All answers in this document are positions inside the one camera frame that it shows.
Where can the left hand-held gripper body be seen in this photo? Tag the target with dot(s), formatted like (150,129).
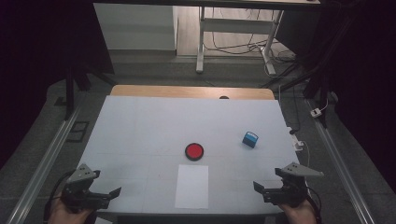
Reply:
(77,193)

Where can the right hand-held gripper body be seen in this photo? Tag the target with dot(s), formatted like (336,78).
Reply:
(289,189)

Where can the blue stamp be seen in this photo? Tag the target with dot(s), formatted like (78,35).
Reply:
(250,139)

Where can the round red ink pad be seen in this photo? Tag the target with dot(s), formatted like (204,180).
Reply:
(194,151)

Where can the person's left hand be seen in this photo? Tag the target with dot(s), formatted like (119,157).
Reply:
(65,216)

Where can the person's right hand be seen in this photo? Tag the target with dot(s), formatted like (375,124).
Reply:
(299,214)

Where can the white power strip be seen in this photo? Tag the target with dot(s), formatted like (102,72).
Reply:
(297,143)

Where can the white paper sheet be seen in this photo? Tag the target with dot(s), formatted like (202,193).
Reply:
(191,186)

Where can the white table mat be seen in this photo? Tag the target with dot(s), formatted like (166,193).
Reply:
(149,130)

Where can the small white adapter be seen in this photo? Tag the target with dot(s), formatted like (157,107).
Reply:
(315,113)

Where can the black table grommet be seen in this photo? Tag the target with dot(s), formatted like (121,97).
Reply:
(223,97)

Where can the black tripod stand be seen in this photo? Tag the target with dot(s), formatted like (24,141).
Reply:
(317,77)
(70,90)

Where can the wooden table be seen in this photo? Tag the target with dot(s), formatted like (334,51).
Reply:
(174,91)

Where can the white cabinet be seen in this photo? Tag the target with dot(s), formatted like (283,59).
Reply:
(137,28)

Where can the aluminium floor rail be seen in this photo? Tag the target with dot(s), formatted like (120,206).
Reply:
(342,174)
(40,174)

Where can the black rectangular floor frame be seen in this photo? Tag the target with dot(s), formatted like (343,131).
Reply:
(77,132)

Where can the white desk frame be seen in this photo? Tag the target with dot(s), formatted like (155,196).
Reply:
(236,26)

